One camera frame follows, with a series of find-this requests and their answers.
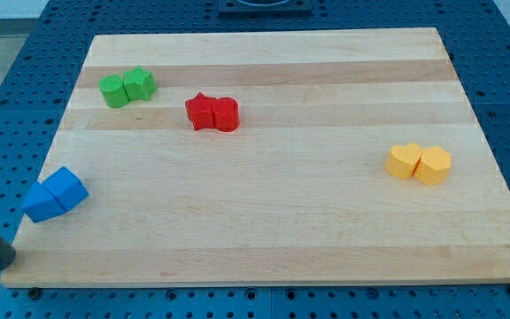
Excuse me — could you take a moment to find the blue perforated table plate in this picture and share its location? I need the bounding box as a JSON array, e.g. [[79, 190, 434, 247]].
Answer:
[[0, 0, 510, 318]]

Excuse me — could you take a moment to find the yellow hexagon block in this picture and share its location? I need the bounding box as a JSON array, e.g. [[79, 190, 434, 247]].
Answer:
[[413, 146, 452, 185]]

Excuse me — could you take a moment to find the green star block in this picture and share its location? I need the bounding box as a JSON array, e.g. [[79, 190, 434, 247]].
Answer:
[[123, 66, 157, 101]]

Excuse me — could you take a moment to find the yellow heart block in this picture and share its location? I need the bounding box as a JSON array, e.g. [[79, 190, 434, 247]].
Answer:
[[384, 144, 421, 180]]

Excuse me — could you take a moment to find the blue cube block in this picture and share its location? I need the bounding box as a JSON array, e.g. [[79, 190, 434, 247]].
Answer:
[[42, 167, 89, 212]]

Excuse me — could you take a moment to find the wooden board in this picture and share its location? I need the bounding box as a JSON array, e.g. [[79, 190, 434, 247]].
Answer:
[[0, 27, 510, 288]]

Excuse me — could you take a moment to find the blue triangular block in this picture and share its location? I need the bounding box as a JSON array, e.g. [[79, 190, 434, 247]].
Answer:
[[20, 182, 66, 223]]

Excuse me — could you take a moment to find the red cylinder block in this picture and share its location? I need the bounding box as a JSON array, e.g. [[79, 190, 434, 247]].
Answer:
[[212, 97, 240, 132]]

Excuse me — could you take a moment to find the red star block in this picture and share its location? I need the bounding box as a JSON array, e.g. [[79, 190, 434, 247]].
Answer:
[[185, 92, 216, 130]]

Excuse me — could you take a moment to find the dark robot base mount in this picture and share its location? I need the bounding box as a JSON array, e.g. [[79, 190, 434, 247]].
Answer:
[[218, 0, 313, 16]]

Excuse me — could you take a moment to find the green cylinder block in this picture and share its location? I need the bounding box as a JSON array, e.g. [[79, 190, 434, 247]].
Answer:
[[98, 74, 129, 108]]

